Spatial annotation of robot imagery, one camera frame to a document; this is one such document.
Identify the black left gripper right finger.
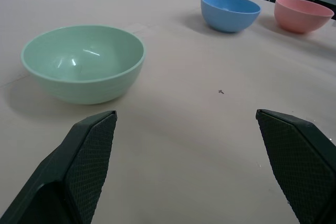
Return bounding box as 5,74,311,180
255,109,336,224

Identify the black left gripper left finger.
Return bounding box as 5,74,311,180
0,110,118,224

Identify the green bowl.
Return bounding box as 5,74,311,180
20,25,146,105

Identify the red bowl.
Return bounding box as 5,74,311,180
274,0,335,34

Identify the blue bowl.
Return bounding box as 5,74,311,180
201,0,261,34

